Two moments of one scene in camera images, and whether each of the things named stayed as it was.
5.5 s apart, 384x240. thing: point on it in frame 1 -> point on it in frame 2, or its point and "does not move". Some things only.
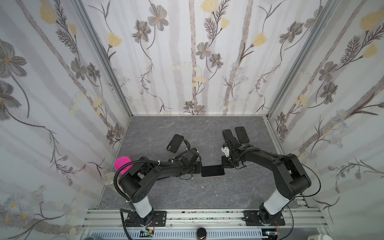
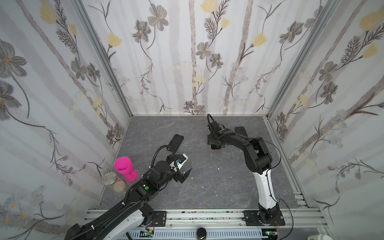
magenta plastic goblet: (121, 161) does not move
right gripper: (229, 145) -> (215, 138)
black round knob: (201, 233) does not move
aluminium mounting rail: (100, 218) does not move
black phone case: (242, 134) does not move
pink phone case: (212, 171) -> (215, 147)
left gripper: (199, 171) -> (179, 177)
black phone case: (175, 143) does not move
